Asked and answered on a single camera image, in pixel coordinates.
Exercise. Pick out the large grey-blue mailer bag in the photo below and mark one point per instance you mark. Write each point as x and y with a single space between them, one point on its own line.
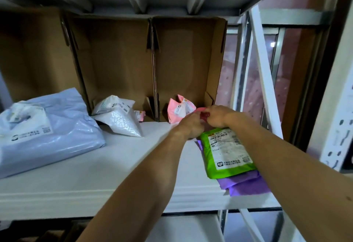
60 139

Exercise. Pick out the person's right forearm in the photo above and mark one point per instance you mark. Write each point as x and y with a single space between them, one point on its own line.
297 181

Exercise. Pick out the purple mailer bag front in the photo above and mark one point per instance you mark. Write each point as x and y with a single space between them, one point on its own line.
229 182

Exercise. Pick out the person's left hand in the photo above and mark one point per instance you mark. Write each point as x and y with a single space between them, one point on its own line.
187 127

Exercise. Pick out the person's right hand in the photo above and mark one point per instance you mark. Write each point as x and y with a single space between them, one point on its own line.
220 116

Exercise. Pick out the red mailer bag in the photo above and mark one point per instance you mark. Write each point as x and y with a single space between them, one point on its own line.
204 115

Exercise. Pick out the white mailer bag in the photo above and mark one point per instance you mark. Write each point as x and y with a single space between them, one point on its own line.
121 123

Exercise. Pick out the open brown cardboard box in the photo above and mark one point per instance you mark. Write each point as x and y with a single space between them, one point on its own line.
187 57
35 57
115 59

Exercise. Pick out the person's left forearm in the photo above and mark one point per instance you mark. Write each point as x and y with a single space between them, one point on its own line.
138 189

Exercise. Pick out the purple mailer bag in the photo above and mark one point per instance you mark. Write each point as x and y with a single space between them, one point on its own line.
253 188
229 182

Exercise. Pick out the white metal shelf rack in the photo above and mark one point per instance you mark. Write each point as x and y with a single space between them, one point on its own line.
82 178

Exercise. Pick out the green mailer bag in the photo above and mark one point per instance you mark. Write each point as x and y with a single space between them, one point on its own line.
212 167

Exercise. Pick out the small pink packet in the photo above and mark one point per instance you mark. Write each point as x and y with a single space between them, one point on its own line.
139 115

